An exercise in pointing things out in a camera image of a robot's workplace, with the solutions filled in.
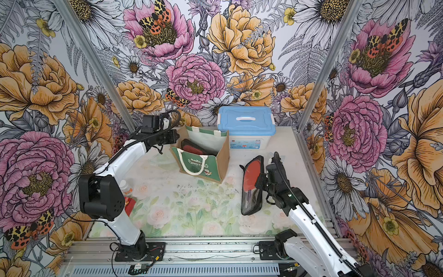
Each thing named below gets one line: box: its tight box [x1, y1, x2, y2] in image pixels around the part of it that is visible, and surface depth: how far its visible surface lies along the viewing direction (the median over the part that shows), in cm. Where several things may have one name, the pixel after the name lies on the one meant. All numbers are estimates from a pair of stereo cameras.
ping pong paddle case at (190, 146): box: [181, 138, 219, 157], surface depth 94 cm
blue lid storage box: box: [216, 106, 277, 151], surface depth 105 cm
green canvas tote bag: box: [170, 125, 231, 185], surface depth 91 cm
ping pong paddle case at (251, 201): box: [239, 155, 265, 216], surface depth 84 cm
